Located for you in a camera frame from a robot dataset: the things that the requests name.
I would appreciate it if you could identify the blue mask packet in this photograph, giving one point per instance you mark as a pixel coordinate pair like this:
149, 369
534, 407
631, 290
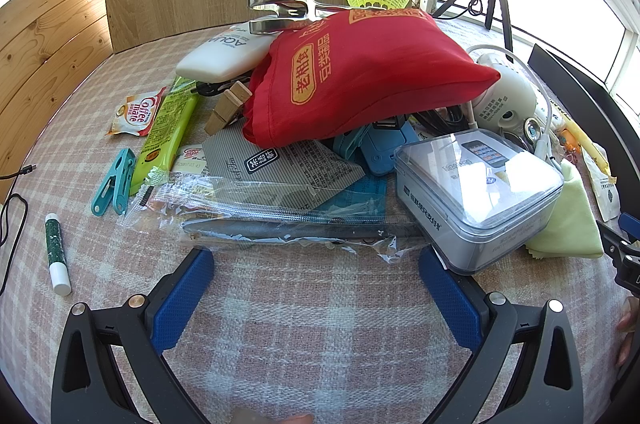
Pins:
360, 199

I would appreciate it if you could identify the clear plastic bag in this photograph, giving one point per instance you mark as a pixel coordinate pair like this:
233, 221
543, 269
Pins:
240, 224

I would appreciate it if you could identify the wooden clothespin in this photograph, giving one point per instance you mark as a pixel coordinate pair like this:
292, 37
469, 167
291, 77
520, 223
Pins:
227, 106

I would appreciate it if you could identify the clear plastic box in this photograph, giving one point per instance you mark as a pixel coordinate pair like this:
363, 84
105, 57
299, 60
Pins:
475, 194

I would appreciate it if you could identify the white sunscreen bottle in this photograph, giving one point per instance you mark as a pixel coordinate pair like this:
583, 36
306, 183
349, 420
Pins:
220, 54

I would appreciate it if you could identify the metal carabiner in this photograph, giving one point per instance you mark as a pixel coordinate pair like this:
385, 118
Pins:
531, 130

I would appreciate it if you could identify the wrapped bamboo chopsticks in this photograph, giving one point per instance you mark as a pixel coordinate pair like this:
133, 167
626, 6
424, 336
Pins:
587, 146

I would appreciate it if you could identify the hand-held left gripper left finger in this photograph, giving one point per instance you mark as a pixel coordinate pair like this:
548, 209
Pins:
182, 296

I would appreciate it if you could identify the white paper packet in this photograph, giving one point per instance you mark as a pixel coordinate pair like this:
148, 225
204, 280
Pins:
602, 194

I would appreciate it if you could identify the blue plastic gadget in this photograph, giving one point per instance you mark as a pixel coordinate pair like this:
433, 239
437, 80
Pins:
385, 151

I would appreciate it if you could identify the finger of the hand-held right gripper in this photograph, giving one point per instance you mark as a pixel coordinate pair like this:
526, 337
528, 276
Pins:
625, 220
607, 240

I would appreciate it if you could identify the teal plastic clothespin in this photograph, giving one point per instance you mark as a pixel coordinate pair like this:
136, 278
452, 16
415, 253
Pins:
115, 184

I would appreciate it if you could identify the green snack bar packet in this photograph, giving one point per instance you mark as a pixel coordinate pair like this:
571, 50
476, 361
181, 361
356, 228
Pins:
167, 129

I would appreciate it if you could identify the grey striped packet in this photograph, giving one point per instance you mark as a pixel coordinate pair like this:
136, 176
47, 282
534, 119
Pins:
280, 169

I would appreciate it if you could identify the metal tongs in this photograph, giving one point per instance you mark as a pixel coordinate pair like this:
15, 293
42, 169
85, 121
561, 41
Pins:
275, 11

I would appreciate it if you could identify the black container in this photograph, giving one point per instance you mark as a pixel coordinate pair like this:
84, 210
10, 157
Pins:
575, 84

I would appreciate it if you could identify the light green cloth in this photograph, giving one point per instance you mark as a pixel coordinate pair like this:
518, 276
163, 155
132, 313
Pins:
575, 219

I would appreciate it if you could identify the pine plank panel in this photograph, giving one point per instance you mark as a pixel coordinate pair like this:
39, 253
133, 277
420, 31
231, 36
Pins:
47, 69

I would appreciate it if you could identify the green white lip balm stick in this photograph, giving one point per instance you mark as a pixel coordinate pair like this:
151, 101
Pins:
56, 249

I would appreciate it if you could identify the person's right hand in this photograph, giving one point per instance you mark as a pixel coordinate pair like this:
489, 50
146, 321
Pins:
626, 351

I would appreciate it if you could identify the red fabric bag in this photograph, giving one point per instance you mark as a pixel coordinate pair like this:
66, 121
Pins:
370, 74

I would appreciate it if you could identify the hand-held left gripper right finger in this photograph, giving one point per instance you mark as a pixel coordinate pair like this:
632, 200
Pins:
447, 296

